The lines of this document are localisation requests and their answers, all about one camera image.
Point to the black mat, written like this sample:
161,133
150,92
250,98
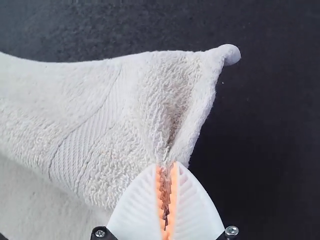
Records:
262,125

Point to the pale towel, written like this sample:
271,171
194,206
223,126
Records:
87,112

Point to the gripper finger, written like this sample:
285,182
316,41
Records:
140,207
197,207

